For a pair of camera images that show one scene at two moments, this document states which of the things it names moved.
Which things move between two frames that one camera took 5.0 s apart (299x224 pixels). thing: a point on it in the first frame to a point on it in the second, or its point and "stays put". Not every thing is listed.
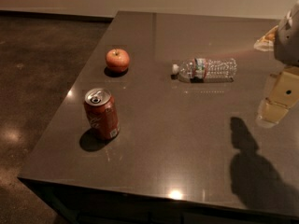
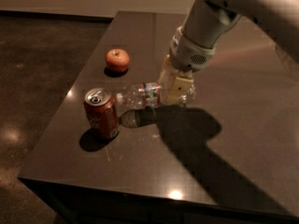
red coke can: (102, 114) stays put
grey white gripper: (288, 41) to (188, 55)
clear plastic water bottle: (205, 70) to (148, 95)
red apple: (117, 60) stays put
